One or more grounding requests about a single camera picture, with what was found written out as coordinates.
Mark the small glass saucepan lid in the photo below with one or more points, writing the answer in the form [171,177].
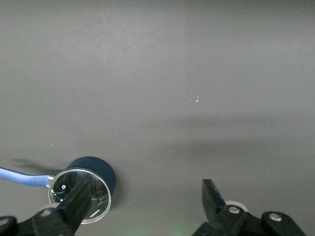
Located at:
[99,194]

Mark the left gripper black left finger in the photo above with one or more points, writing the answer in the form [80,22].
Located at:
[66,211]

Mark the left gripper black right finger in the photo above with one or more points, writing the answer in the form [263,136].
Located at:
[216,211]

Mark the dark blue saucepan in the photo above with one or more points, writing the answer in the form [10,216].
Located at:
[98,169]

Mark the dark grey table cover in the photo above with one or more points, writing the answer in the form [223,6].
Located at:
[147,73]

